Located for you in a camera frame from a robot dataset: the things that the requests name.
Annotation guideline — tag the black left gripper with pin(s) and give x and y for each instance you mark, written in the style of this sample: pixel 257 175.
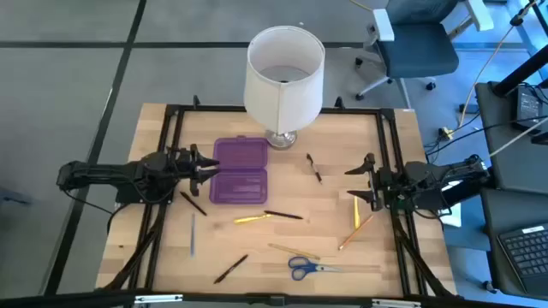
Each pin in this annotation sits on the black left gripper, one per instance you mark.
pixel 182 164

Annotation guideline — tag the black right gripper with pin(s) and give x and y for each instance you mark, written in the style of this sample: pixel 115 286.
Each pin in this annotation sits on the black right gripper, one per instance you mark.
pixel 387 181

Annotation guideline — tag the purple plastic supply box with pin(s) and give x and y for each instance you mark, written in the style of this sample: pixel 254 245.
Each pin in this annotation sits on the purple plastic supply box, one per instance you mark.
pixel 240 188

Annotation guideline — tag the orange pencil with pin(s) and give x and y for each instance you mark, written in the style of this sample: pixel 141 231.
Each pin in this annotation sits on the orange pencil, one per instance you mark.
pixel 355 233

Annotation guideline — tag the black pen with silver clip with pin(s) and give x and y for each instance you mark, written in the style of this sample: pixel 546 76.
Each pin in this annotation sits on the black pen with silver clip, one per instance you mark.
pixel 313 167

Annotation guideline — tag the grey blue pen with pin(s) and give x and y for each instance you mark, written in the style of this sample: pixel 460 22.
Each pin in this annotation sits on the grey blue pen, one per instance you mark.
pixel 192 235

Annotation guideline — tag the dark matte pen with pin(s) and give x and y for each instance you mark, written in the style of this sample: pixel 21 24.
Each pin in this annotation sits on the dark matte pen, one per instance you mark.
pixel 282 214

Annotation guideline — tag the yellow pencil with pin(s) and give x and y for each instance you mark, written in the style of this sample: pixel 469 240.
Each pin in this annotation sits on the yellow pencil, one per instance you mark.
pixel 295 251

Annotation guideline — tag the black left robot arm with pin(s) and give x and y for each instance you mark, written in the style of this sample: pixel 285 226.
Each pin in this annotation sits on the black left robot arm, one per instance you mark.
pixel 107 173

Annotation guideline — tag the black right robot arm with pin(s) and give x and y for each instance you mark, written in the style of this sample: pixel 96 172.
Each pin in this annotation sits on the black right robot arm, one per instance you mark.
pixel 449 173

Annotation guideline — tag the white paper sheet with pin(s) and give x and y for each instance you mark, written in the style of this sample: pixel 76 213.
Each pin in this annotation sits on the white paper sheet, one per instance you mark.
pixel 453 216

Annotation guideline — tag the yellow power plug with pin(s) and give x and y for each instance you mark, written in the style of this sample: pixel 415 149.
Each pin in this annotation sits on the yellow power plug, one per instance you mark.
pixel 446 133

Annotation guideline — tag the white shade silver table lamp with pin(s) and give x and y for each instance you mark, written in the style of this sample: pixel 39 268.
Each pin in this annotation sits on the white shade silver table lamp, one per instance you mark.
pixel 278 107

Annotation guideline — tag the dark grey side table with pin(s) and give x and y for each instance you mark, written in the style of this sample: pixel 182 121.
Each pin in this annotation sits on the dark grey side table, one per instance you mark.
pixel 501 214
pixel 501 171

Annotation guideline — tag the dark blue office chair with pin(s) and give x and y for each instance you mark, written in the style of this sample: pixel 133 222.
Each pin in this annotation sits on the dark blue office chair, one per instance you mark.
pixel 415 51

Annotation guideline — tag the black caster wheel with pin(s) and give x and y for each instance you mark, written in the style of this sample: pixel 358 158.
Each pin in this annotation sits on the black caster wheel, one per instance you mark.
pixel 490 286

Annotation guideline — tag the black laptop keyboard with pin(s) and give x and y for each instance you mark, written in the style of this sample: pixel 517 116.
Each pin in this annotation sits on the black laptop keyboard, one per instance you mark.
pixel 528 252

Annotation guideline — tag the black power adapter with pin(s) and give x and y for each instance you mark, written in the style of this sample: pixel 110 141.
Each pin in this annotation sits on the black power adapter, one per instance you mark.
pixel 527 107

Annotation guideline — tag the black front crossbar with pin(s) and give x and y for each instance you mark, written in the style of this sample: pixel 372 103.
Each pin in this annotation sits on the black front crossbar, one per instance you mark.
pixel 85 299

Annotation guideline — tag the black diagonal pole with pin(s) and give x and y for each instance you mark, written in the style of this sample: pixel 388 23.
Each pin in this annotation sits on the black diagonal pole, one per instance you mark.
pixel 520 75

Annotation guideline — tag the black aluminium table frame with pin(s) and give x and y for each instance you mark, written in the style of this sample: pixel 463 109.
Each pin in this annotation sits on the black aluminium table frame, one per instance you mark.
pixel 214 109

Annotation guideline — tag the silver metal bracket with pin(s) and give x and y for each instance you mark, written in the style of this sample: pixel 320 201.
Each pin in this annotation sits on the silver metal bracket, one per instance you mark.
pixel 396 303
pixel 158 298

